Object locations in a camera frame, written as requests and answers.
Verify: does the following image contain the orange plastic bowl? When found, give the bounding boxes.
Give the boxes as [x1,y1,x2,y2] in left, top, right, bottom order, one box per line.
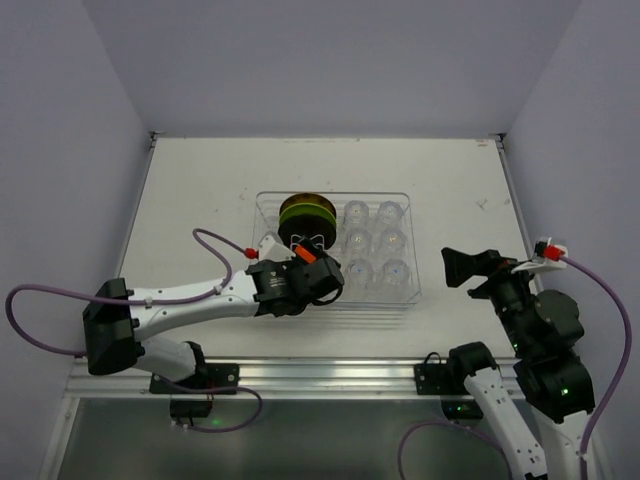
[294,245,317,264]

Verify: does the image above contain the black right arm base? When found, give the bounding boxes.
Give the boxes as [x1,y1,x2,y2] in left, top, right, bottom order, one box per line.
[413,351,453,396]

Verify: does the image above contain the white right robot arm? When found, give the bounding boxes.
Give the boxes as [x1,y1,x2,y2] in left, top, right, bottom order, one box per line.
[441,241,595,479]

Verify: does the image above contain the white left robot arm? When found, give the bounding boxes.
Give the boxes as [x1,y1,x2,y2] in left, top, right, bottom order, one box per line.
[83,248,344,389]

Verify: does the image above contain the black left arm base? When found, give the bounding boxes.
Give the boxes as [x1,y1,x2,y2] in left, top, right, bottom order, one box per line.
[149,363,240,395]

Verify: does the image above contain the clear plastic dish rack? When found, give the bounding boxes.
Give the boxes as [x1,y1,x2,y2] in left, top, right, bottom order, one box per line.
[253,191,421,309]

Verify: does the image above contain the black plate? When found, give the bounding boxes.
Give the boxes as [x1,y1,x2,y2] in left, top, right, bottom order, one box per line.
[278,218,337,250]

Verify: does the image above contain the green plate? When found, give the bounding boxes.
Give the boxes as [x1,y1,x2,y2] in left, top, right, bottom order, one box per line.
[279,202,337,227]

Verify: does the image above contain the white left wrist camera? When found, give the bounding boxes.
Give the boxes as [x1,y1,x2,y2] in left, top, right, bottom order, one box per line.
[243,235,294,262]

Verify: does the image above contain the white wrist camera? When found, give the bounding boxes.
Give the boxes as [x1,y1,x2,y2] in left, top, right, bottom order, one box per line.
[243,235,294,262]
[511,237,568,275]

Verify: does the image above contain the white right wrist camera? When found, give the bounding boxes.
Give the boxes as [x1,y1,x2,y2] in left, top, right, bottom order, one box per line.
[511,237,568,275]

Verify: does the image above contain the aluminium mounting rail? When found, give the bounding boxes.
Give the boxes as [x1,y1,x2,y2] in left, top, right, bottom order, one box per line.
[64,356,546,401]

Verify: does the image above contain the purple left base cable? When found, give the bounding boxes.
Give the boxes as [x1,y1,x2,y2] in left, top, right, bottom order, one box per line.
[164,377,264,433]

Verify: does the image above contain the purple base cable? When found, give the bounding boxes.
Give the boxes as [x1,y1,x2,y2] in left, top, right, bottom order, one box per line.
[398,418,516,480]
[164,377,264,433]

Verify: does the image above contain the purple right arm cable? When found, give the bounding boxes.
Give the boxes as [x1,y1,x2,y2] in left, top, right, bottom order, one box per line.
[554,249,632,480]

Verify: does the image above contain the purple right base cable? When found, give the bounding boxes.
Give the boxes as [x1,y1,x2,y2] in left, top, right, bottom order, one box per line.
[398,418,516,480]

